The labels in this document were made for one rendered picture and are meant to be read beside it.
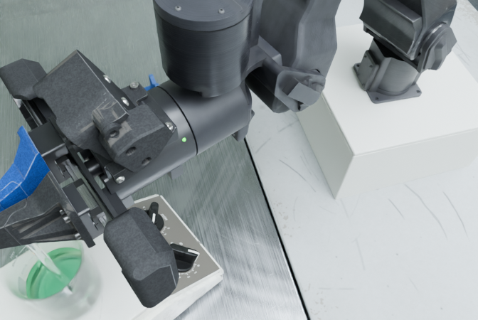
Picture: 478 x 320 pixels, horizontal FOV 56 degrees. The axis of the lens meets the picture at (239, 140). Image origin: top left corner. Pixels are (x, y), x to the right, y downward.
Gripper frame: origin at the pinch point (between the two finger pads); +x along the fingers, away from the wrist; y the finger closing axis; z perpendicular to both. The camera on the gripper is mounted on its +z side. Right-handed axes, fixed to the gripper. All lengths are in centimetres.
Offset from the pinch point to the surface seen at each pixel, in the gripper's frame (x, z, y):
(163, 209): -11.8, -22.1, -5.4
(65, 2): -20, -26, -52
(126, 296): -3.5, -16.8, 2.7
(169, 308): -6.2, -19.9, 5.1
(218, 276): -12.4, -22.7, 4.6
